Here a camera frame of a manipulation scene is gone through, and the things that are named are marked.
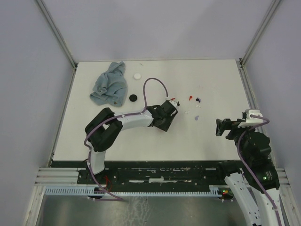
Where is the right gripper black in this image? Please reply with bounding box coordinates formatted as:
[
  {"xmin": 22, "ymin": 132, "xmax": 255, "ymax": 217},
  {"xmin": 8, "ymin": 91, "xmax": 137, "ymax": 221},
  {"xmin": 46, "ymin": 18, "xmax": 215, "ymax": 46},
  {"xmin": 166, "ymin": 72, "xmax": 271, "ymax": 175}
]
[{"xmin": 215, "ymin": 117, "xmax": 255, "ymax": 162}]

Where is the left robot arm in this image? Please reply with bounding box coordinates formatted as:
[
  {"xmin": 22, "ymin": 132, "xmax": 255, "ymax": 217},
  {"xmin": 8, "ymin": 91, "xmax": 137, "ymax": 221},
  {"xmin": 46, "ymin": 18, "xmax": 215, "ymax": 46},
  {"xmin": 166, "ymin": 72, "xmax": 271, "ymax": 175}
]
[{"xmin": 84, "ymin": 99, "xmax": 180, "ymax": 184}]

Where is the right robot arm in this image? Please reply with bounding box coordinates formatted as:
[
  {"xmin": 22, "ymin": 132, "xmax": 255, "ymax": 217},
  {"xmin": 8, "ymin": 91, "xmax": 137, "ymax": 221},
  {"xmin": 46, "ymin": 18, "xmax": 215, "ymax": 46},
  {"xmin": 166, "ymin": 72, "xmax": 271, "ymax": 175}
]
[{"xmin": 215, "ymin": 115, "xmax": 284, "ymax": 226}]

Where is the black earbud charging case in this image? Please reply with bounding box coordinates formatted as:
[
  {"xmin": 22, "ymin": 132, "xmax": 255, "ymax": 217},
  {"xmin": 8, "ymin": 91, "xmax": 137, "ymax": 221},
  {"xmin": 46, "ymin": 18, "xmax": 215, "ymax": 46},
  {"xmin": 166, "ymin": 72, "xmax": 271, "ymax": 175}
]
[{"xmin": 129, "ymin": 94, "xmax": 138, "ymax": 102}]

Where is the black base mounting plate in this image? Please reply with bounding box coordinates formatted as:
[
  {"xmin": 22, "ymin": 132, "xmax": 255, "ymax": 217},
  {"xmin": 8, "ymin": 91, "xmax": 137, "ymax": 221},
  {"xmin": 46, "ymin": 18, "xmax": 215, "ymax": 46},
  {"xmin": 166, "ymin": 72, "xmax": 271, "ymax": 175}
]
[{"xmin": 77, "ymin": 160, "xmax": 236, "ymax": 189}]

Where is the blue crumpled cloth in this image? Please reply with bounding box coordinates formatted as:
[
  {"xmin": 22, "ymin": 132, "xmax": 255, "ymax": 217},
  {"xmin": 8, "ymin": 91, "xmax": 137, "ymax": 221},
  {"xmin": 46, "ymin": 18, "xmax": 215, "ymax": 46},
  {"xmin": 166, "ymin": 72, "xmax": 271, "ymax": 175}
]
[{"xmin": 89, "ymin": 62, "xmax": 128, "ymax": 107}]

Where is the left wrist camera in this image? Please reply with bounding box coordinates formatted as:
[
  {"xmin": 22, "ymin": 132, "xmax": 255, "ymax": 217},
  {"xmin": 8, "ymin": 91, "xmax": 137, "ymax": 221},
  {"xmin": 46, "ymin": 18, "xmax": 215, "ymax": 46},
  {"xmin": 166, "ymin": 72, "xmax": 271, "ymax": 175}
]
[{"xmin": 169, "ymin": 99, "xmax": 178, "ymax": 107}]

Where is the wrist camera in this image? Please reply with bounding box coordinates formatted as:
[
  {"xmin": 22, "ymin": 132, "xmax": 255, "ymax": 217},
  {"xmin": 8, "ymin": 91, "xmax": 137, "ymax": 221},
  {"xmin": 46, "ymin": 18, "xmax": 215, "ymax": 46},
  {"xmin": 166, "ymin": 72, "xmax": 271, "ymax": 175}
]
[
  {"xmin": 169, "ymin": 99, "xmax": 178, "ymax": 107},
  {"xmin": 239, "ymin": 109, "xmax": 263, "ymax": 128}
]

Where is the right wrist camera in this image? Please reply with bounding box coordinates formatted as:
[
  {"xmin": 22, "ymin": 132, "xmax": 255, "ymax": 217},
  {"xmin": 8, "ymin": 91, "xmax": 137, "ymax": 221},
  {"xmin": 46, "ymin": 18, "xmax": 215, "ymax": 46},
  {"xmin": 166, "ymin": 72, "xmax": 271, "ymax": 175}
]
[{"xmin": 239, "ymin": 109, "xmax": 263, "ymax": 128}]

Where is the aluminium frame rail right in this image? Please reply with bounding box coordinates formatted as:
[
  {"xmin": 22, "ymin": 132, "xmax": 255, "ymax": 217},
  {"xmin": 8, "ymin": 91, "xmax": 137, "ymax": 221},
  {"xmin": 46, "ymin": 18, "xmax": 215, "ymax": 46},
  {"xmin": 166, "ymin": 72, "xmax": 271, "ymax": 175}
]
[{"xmin": 242, "ymin": 58, "xmax": 290, "ymax": 169}]

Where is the aluminium frame rail left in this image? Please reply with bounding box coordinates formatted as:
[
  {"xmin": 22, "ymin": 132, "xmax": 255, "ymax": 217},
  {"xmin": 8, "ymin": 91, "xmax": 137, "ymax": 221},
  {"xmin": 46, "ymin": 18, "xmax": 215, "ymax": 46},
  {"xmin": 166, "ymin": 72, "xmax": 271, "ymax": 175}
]
[{"xmin": 34, "ymin": 0, "xmax": 77, "ymax": 68}]

